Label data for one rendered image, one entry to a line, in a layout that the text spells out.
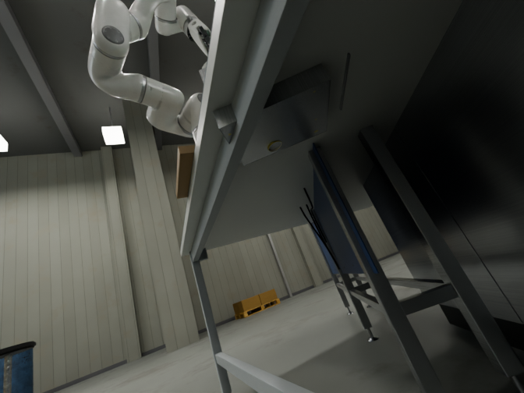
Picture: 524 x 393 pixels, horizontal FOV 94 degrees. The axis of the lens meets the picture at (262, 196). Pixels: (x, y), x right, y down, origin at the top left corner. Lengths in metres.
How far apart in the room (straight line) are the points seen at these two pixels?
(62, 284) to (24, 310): 0.82
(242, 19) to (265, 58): 0.06
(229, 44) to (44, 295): 7.96
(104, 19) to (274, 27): 0.61
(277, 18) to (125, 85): 0.61
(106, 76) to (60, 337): 7.35
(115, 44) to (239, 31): 0.49
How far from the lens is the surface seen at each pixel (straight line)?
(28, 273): 8.42
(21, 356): 6.59
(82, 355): 7.82
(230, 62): 0.44
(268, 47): 0.37
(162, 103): 0.90
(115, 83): 0.91
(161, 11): 1.15
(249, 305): 6.88
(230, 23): 0.41
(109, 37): 0.86
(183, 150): 0.66
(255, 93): 0.41
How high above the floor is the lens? 0.38
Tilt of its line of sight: 20 degrees up
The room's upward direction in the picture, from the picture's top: 21 degrees counter-clockwise
